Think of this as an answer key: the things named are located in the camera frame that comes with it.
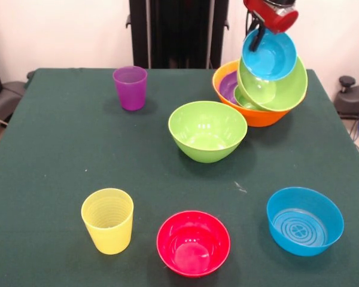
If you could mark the purple bowl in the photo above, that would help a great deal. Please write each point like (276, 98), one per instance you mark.
(228, 88)

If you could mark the grey chair base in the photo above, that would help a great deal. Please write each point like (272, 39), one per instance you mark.
(9, 92)

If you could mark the blue bowl with ribbed bottom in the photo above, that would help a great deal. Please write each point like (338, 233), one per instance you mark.
(305, 224)

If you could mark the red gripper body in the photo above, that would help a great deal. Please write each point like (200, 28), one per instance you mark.
(275, 19)

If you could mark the yellow ribbed cup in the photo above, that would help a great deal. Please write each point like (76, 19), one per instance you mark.
(107, 233)

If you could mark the purple cup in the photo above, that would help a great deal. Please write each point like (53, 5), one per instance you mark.
(131, 92)

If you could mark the dark green tablecloth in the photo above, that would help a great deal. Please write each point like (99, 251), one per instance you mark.
(63, 134)

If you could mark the red bowl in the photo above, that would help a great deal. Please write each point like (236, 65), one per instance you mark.
(193, 249)

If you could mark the large green bowl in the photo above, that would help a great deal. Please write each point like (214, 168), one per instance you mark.
(208, 131)
(287, 92)

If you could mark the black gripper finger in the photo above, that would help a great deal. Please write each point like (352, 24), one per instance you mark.
(253, 23)
(257, 39)

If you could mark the small green bowl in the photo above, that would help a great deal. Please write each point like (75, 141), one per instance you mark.
(243, 101)

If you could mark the large orange bowl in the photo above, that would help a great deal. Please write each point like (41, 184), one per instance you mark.
(263, 118)

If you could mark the small light blue bowl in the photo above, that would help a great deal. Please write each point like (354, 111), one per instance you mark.
(272, 56)

